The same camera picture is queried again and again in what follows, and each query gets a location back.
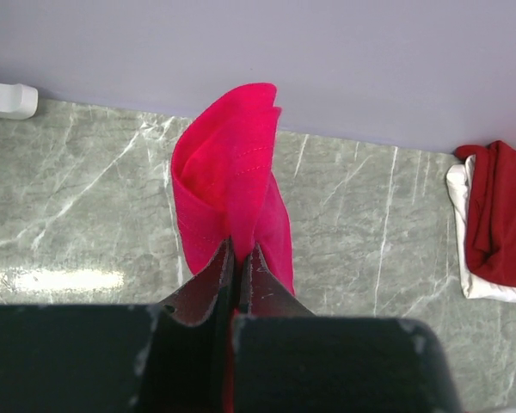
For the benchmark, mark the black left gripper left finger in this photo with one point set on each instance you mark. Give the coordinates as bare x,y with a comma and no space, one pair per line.
193,303

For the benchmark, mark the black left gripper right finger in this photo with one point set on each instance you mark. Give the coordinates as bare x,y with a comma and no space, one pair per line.
262,294

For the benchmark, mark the pink red t-shirt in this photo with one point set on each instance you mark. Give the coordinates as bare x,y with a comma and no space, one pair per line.
224,189

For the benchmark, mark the dark red folded t-shirt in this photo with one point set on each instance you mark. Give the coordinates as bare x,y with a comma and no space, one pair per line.
490,241

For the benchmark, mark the white rack foot bar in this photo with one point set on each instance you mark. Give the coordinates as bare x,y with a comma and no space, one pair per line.
18,101

